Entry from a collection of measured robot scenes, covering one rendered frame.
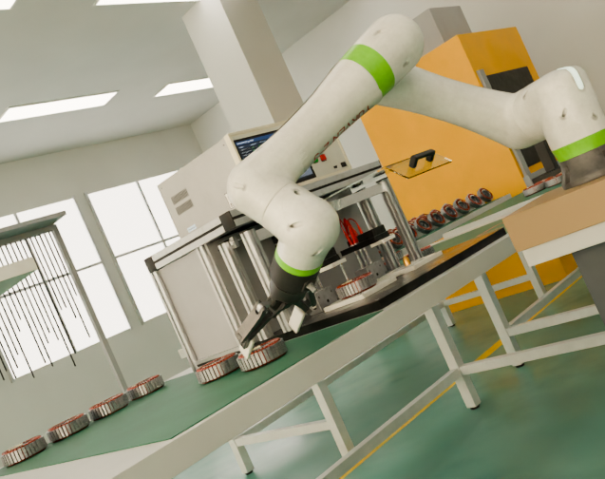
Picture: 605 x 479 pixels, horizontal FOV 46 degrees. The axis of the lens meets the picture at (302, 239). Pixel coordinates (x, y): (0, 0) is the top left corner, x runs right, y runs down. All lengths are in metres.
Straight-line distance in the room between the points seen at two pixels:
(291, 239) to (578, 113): 0.71
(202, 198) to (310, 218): 0.92
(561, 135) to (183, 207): 1.12
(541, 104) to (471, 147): 3.98
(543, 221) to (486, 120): 0.30
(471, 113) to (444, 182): 4.09
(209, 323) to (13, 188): 6.92
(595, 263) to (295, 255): 0.69
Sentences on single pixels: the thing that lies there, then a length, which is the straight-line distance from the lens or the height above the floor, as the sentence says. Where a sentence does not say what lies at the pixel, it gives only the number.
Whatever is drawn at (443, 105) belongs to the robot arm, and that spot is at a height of 1.11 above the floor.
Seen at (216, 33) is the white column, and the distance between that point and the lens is 6.44.
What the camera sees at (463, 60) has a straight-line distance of 5.59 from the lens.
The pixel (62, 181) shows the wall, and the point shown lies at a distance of 9.15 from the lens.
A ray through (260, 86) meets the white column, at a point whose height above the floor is 2.38.
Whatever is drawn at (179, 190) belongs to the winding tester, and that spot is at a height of 1.26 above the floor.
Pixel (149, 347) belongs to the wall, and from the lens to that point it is 9.02.
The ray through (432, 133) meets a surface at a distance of 5.78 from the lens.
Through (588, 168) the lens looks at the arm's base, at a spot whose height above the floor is 0.85.
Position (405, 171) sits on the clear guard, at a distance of 2.03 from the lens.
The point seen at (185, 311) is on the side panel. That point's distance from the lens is 2.15.
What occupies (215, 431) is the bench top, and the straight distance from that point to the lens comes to 1.25.
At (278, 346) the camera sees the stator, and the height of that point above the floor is 0.77.
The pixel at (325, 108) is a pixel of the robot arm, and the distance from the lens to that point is 1.38.
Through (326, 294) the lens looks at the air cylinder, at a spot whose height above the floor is 0.81.
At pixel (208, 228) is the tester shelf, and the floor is 1.10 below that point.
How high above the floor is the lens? 0.93
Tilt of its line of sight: 1 degrees up
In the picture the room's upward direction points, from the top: 24 degrees counter-clockwise
